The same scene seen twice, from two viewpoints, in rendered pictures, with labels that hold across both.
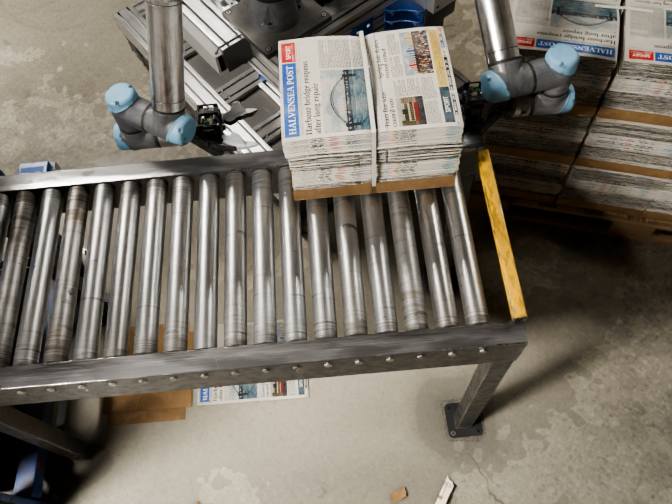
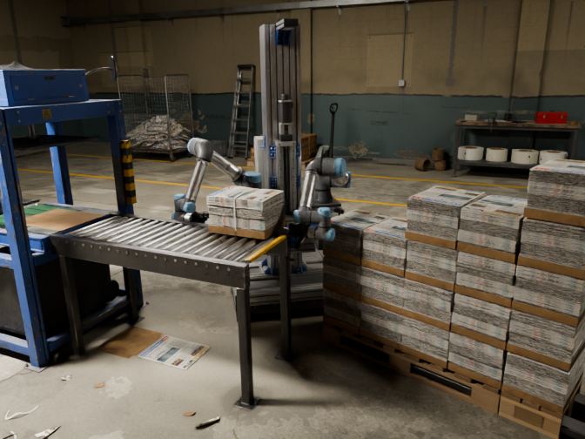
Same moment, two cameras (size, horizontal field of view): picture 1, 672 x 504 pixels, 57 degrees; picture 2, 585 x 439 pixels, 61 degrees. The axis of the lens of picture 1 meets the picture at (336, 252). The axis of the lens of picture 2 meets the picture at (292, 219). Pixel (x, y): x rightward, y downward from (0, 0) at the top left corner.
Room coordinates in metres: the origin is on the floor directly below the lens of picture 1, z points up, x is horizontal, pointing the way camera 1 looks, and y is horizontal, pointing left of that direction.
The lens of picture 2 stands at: (-1.63, -1.46, 1.71)
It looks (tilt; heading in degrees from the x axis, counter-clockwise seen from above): 16 degrees down; 23
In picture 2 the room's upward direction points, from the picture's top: 1 degrees counter-clockwise
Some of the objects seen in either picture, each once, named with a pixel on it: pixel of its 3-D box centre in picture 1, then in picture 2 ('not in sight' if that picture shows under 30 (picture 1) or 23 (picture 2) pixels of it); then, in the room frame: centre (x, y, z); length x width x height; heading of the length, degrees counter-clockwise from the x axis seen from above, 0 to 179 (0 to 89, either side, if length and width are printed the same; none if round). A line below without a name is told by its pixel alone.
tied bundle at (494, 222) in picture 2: not in sight; (500, 226); (1.02, -1.52, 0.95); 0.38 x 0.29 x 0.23; 160
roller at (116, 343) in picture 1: (123, 266); (142, 234); (0.69, 0.49, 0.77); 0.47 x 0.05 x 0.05; 178
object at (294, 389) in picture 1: (252, 360); (175, 351); (0.69, 0.33, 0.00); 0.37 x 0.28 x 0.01; 88
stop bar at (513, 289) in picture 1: (500, 229); (266, 247); (0.65, -0.37, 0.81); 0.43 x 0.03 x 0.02; 178
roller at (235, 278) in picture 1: (235, 256); (177, 239); (0.68, 0.23, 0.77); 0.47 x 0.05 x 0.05; 178
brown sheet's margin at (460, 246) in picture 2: not in sight; (499, 242); (1.02, -1.52, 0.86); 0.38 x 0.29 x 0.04; 160
